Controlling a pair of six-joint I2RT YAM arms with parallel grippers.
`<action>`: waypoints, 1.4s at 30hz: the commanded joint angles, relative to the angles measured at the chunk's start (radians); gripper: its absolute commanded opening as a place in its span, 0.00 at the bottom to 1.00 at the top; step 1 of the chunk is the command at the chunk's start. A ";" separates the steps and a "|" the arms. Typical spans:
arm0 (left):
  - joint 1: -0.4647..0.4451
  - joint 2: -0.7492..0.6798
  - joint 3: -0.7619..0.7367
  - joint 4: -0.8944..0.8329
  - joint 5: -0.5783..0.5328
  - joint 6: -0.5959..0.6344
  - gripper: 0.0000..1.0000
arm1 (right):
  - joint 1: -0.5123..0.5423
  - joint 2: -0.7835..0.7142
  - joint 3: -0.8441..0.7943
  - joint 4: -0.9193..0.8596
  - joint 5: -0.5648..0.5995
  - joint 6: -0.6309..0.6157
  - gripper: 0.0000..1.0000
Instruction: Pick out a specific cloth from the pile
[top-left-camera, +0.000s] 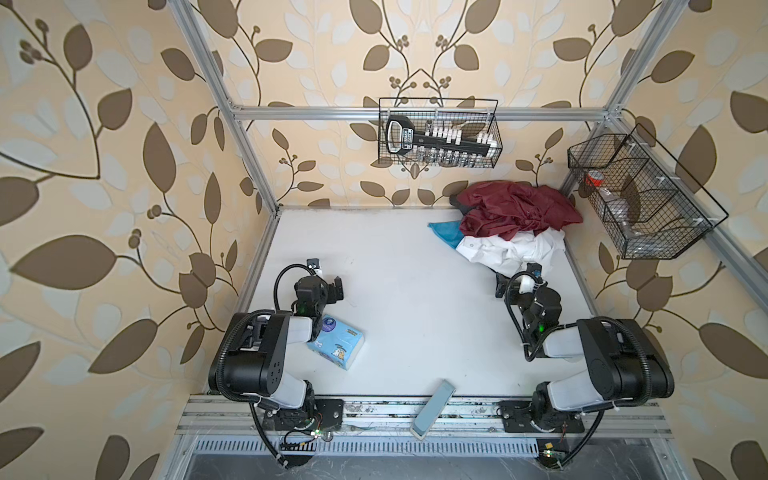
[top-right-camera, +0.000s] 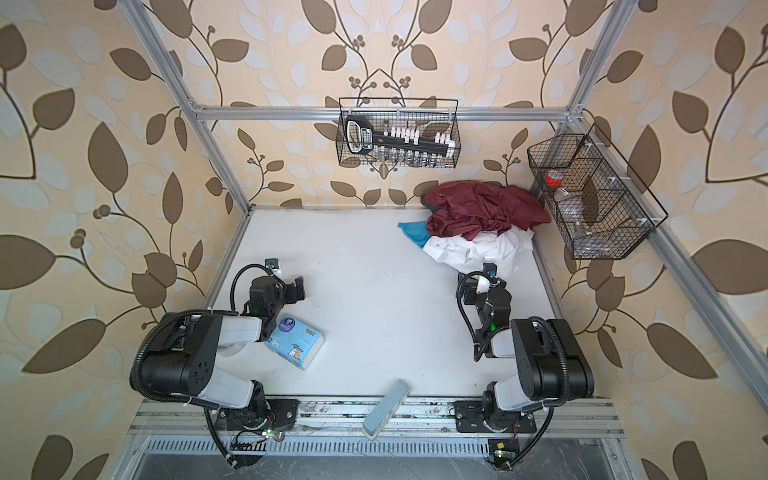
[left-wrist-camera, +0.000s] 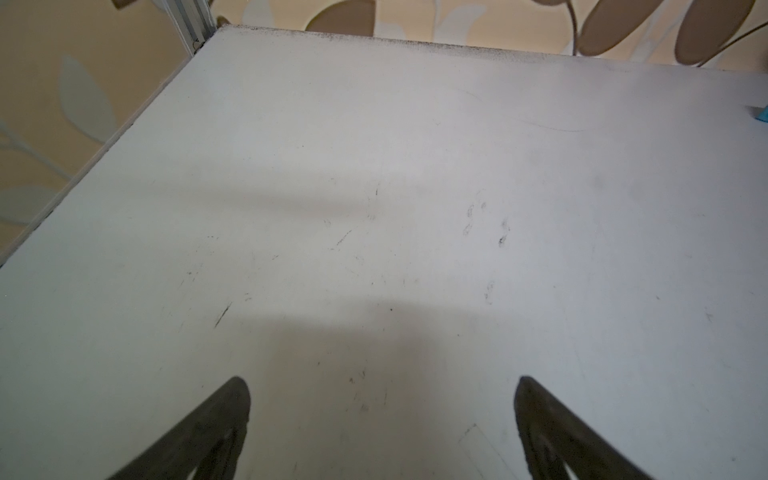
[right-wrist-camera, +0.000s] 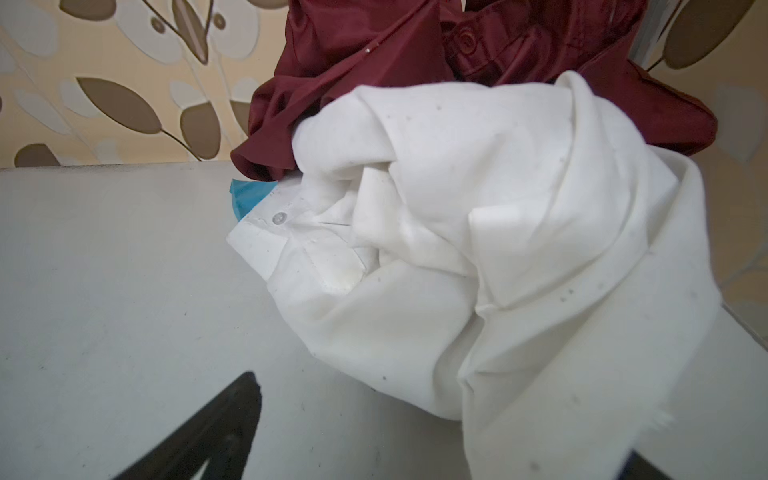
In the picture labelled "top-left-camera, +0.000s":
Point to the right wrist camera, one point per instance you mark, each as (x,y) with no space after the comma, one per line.
(530,279)

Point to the white shirt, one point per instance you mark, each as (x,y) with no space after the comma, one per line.
(508,257)

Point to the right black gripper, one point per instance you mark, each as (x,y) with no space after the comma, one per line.
(504,286)

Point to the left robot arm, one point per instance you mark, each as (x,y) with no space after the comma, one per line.
(250,364)

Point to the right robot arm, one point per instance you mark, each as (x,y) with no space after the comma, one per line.
(623,368)

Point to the right wire basket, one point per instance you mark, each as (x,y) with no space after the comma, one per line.
(661,210)

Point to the blue tissue pack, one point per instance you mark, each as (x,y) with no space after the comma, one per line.
(338,342)

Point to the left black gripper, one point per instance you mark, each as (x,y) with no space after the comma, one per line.
(335,289)

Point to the wire basket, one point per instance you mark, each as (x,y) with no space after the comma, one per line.
(661,210)
(449,112)

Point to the back wire basket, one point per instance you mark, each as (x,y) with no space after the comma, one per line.
(449,112)

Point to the black handheld tool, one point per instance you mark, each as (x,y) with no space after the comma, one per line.
(402,136)

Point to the maroon shirt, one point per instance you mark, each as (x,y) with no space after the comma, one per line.
(506,208)

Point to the red-capped bottle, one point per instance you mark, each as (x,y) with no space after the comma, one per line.
(595,182)

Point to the teal blue cloth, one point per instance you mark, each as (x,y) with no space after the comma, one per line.
(448,232)

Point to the grey-blue flat case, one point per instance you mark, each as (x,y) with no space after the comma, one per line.
(432,410)

